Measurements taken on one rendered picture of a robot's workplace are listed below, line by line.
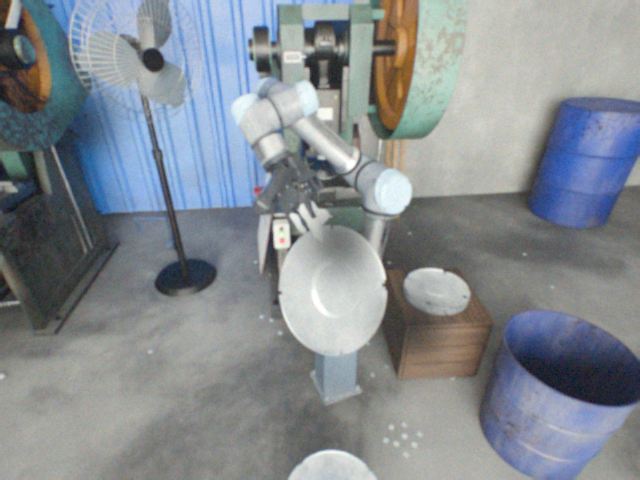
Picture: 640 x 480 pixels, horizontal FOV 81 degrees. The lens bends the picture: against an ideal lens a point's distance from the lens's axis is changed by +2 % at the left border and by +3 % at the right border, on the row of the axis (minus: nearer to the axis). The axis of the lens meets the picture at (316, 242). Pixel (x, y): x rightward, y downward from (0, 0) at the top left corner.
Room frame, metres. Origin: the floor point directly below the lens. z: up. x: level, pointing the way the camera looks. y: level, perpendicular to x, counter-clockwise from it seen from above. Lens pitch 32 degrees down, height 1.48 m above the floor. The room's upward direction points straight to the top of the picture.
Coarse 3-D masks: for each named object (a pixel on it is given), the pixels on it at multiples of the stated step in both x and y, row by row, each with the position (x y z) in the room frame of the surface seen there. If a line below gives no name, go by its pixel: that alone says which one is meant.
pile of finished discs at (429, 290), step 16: (416, 272) 1.47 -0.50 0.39; (432, 272) 1.47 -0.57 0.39; (416, 288) 1.35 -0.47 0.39; (432, 288) 1.34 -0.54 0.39; (448, 288) 1.34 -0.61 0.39; (464, 288) 1.35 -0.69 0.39; (416, 304) 1.26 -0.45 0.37; (432, 304) 1.24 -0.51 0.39; (448, 304) 1.24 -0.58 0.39; (464, 304) 1.24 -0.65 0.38
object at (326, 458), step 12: (312, 456) 0.62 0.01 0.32; (324, 456) 0.62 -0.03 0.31; (336, 456) 0.62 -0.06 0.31; (348, 456) 0.62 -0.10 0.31; (300, 468) 0.59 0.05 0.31; (312, 468) 0.59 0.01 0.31; (324, 468) 0.59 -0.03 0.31; (336, 468) 0.59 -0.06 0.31; (348, 468) 0.59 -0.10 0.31; (360, 468) 0.59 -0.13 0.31
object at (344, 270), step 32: (288, 256) 0.65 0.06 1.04; (320, 256) 0.68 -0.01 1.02; (352, 256) 0.72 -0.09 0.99; (320, 288) 0.63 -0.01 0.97; (352, 288) 0.67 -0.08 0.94; (384, 288) 0.71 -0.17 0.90; (288, 320) 0.56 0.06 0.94; (320, 320) 0.59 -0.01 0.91; (352, 320) 0.63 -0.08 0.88; (320, 352) 0.55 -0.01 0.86
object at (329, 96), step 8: (320, 88) 1.86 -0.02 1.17; (328, 88) 1.86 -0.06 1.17; (336, 88) 1.86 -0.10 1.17; (320, 96) 1.82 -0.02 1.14; (328, 96) 1.82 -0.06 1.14; (336, 96) 1.82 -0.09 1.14; (320, 104) 1.82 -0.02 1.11; (328, 104) 1.82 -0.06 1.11; (336, 104) 1.82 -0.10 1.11; (320, 112) 1.81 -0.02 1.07; (328, 112) 1.82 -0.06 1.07; (336, 112) 1.82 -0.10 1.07; (328, 120) 1.82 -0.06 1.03; (336, 120) 1.82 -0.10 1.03; (336, 128) 1.82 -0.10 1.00
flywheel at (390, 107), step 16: (384, 0) 2.17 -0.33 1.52; (400, 0) 2.05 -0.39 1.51; (416, 0) 1.82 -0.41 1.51; (384, 16) 2.21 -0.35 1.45; (400, 16) 2.03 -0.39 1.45; (416, 16) 1.79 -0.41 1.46; (384, 32) 2.23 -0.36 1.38; (400, 32) 1.90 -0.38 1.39; (416, 32) 1.83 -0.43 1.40; (400, 48) 1.87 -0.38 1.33; (384, 64) 2.19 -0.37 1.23; (400, 64) 1.89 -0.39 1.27; (384, 80) 2.16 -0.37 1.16; (400, 80) 1.92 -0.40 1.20; (384, 96) 2.10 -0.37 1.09; (400, 96) 1.90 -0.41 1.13; (384, 112) 1.99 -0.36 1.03; (400, 112) 1.74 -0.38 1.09
